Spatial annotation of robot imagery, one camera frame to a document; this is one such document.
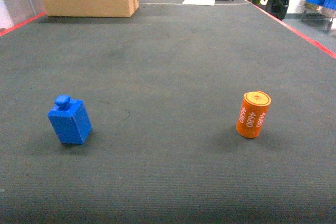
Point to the stainless steel shelf rack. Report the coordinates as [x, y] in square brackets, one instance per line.
[320, 12]

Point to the white paper sheet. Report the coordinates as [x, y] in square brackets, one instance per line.
[199, 2]

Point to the red conveyor side rail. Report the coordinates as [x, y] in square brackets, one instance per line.
[260, 32]

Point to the orange cylindrical cap 4680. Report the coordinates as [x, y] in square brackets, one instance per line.
[252, 113]

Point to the blue bottle-shaped plastic part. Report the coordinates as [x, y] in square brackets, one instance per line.
[70, 120]

